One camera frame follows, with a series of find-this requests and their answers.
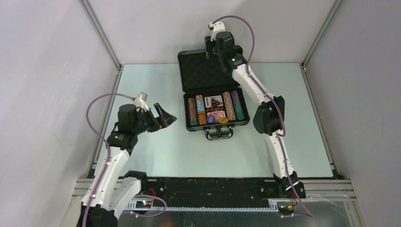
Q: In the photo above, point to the pink brown chip stack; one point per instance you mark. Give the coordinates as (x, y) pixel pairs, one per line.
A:
(229, 106)

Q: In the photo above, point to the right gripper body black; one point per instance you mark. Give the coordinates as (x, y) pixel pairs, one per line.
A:
(207, 44)

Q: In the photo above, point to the red playing card deck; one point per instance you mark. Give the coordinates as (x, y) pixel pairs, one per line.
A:
(217, 114)

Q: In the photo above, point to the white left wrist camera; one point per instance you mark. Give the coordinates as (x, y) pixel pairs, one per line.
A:
(140, 101)

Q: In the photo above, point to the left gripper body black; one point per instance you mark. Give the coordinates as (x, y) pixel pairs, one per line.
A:
(157, 120)

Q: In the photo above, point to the brown teal chip stack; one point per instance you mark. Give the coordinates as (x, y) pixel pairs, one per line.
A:
(192, 112)

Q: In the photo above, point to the purple chip stack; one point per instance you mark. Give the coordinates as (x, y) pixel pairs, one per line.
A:
(235, 97)

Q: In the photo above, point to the black triangular all-in marker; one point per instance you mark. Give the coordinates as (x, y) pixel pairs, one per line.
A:
(214, 102)

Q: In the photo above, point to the yellow round button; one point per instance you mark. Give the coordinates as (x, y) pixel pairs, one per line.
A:
(223, 120)

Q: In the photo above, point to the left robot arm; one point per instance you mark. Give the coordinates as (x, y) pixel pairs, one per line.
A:
(103, 204)

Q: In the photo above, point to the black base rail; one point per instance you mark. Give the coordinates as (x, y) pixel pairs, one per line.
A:
(220, 193)

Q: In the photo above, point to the blue small blind button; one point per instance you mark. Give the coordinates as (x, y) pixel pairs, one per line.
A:
(210, 119)

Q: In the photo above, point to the black poker set case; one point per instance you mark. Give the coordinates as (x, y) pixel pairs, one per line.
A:
(204, 76)

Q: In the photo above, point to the blue playing card deck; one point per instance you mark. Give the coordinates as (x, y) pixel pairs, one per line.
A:
(206, 100)

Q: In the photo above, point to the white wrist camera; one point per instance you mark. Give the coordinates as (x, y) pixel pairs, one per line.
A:
(140, 101)
(216, 27)

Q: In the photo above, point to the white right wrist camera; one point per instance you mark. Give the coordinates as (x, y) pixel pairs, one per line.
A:
(216, 27)

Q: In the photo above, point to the orange blue chip stack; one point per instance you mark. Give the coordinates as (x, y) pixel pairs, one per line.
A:
(200, 110)

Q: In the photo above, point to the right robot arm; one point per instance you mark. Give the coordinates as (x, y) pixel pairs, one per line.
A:
(269, 116)

